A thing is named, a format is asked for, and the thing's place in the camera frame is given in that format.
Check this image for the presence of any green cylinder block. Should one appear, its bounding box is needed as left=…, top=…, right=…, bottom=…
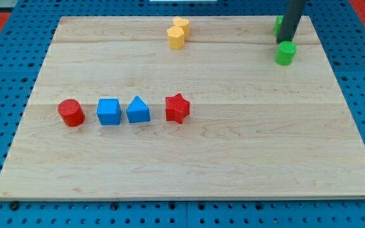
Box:
left=274, top=41, right=297, bottom=66

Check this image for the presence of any red star block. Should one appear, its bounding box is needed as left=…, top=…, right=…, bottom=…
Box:
left=165, top=93, right=190, bottom=124

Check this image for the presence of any blue triangle block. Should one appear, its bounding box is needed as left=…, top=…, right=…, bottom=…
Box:
left=126, top=96, right=151, bottom=123

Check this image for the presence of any wooden board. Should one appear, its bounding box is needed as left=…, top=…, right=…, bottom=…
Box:
left=0, top=16, right=365, bottom=201

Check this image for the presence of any blue cube block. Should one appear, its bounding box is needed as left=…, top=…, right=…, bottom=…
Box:
left=96, top=98, right=122, bottom=125

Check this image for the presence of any yellow hexagon block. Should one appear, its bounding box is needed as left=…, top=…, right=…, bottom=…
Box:
left=167, top=26, right=185, bottom=49

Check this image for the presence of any yellow heart block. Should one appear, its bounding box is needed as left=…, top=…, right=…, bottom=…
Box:
left=172, top=16, right=190, bottom=38

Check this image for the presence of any red cylinder block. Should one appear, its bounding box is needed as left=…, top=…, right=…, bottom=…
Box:
left=58, top=99, right=85, bottom=127

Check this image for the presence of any green block behind rod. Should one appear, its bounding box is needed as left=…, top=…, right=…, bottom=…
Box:
left=273, top=15, right=283, bottom=37

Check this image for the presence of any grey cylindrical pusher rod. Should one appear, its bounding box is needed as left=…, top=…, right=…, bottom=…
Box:
left=276, top=0, right=307, bottom=44

